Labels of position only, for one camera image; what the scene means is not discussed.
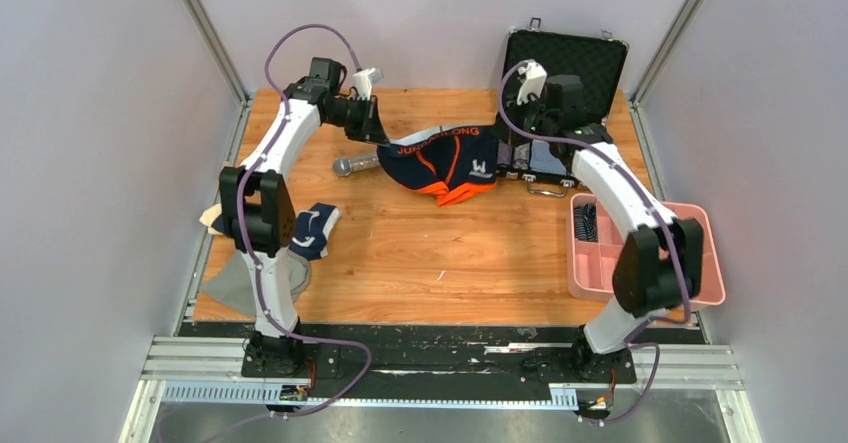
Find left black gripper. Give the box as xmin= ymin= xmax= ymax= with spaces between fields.
xmin=325 ymin=94 xmax=391 ymax=147

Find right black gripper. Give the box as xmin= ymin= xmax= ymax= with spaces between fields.
xmin=489 ymin=91 xmax=555 ymax=148

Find navy orange boxer briefs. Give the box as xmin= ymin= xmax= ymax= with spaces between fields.
xmin=376 ymin=125 xmax=499 ymax=207

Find navy striped underwear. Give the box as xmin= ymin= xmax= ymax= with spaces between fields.
xmin=573 ymin=204 xmax=598 ymax=243

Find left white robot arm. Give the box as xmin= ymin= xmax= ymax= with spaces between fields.
xmin=218 ymin=57 xmax=389 ymax=376

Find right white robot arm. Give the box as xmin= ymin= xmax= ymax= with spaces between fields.
xmin=498 ymin=60 xmax=704 ymax=381

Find glittery silver microphone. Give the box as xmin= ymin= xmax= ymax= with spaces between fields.
xmin=332 ymin=152 xmax=380 ymax=177

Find blue playing card deck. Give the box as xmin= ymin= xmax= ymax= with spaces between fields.
xmin=529 ymin=150 xmax=568 ymax=175

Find grey poker chip stack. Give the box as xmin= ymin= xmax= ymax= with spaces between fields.
xmin=512 ymin=144 xmax=531 ymax=171

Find black poker chip case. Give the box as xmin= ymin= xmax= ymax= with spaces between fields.
xmin=493 ymin=18 xmax=629 ymax=196

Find purple poker chip stack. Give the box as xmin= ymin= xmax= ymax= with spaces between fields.
xmin=497 ymin=143 xmax=514 ymax=173

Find navy white orange garment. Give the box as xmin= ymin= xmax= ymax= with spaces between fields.
xmin=199 ymin=203 xmax=342 ymax=261

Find pink compartment tray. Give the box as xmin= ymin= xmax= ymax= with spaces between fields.
xmin=566 ymin=193 xmax=726 ymax=311

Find grey cloth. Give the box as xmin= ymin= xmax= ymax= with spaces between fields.
xmin=202 ymin=252 xmax=312 ymax=316

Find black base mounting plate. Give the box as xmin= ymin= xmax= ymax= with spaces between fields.
xmin=241 ymin=323 xmax=636 ymax=402

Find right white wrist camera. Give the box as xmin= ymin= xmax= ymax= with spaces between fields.
xmin=516 ymin=59 xmax=547 ymax=105

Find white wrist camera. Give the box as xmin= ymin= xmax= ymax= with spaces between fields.
xmin=350 ymin=67 xmax=384 ymax=101
xmin=516 ymin=59 xmax=547 ymax=105

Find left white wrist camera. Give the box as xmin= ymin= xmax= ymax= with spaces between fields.
xmin=350 ymin=67 xmax=384 ymax=101

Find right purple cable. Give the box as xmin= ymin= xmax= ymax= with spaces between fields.
xmin=496 ymin=60 xmax=694 ymax=426

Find purple cable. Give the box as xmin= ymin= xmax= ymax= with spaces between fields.
xmin=496 ymin=60 xmax=694 ymax=426
xmin=235 ymin=23 xmax=372 ymax=419

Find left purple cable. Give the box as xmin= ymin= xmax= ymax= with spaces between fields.
xmin=235 ymin=23 xmax=372 ymax=419

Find aluminium frame rail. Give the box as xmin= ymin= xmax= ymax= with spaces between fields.
xmin=119 ymin=336 xmax=762 ymax=442

